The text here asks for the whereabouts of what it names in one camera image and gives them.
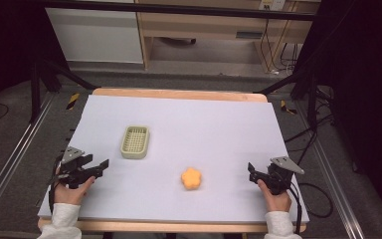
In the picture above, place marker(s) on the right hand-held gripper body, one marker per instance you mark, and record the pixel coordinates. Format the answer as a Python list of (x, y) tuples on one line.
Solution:
[(280, 176)]

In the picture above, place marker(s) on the person's right hand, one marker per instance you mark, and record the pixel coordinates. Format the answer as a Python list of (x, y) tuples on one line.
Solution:
[(277, 200)]

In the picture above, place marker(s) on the yellow black floor tape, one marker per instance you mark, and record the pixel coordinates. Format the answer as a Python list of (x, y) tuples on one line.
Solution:
[(73, 101), (287, 108)]

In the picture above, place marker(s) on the white power strip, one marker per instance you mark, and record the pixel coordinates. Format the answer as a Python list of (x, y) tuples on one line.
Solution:
[(272, 4)]

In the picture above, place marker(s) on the orange flower-shaped soap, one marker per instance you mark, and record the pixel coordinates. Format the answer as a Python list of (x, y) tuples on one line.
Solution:
[(191, 178)]

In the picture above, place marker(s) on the black metal frame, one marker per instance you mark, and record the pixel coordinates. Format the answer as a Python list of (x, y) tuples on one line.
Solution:
[(179, 9)]

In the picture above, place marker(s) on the black curtain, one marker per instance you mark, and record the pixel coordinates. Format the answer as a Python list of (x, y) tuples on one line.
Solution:
[(6, 49), (368, 99)]

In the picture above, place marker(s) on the white cabinet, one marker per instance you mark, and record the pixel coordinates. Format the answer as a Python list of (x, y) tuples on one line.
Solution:
[(96, 36)]

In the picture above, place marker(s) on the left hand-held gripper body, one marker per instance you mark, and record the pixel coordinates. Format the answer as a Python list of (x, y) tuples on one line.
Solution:
[(70, 166)]

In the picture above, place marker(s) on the light wooden desk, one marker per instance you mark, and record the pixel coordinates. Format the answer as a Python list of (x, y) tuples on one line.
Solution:
[(205, 25)]

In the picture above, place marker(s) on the small beige plastic basket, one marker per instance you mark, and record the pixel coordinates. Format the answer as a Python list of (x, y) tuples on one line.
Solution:
[(135, 142)]

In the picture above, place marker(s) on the person's left hand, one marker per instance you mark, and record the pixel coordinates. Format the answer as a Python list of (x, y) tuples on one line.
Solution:
[(69, 194)]

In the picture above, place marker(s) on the metal floor rail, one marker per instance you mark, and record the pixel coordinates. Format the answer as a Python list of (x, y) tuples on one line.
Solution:
[(16, 152), (335, 186)]

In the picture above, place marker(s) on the white foam mat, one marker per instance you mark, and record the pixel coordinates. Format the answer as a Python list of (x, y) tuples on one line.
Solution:
[(192, 132)]

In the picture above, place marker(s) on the wooden table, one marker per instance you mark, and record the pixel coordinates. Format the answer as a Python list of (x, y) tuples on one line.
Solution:
[(179, 94)]

